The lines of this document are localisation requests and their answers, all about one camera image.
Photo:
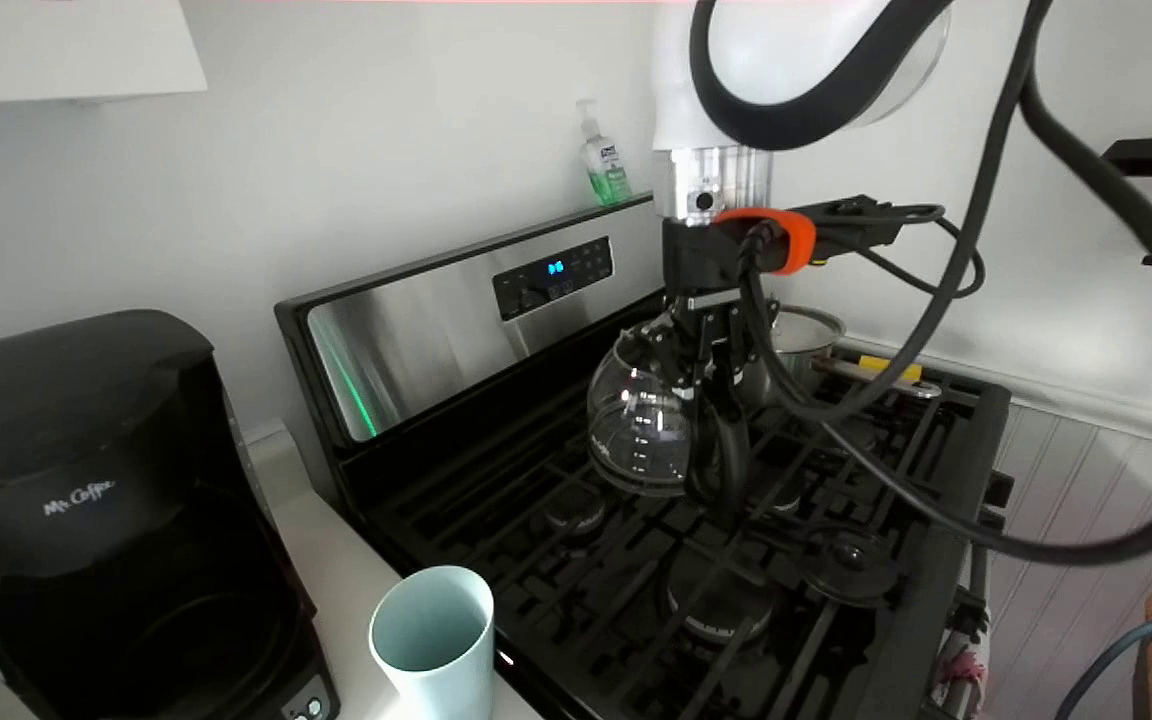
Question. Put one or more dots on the yellow sponge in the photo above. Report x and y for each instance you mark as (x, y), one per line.
(877, 367)

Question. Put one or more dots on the green soap dispenser bottle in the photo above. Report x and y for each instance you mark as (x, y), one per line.
(600, 162)

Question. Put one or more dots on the glass coffee carafe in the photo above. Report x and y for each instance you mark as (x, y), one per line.
(655, 425)

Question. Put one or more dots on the red white dish towel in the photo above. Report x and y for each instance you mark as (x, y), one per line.
(963, 664)

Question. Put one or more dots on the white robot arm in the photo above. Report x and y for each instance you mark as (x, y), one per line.
(737, 80)

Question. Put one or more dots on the light blue cup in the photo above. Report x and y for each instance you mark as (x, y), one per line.
(432, 638)

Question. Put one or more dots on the black gas stove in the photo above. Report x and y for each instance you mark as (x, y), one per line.
(451, 411)

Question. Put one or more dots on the black coffee maker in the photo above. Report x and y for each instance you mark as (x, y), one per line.
(136, 565)

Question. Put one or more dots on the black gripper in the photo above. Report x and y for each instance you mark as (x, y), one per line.
(710, 264)

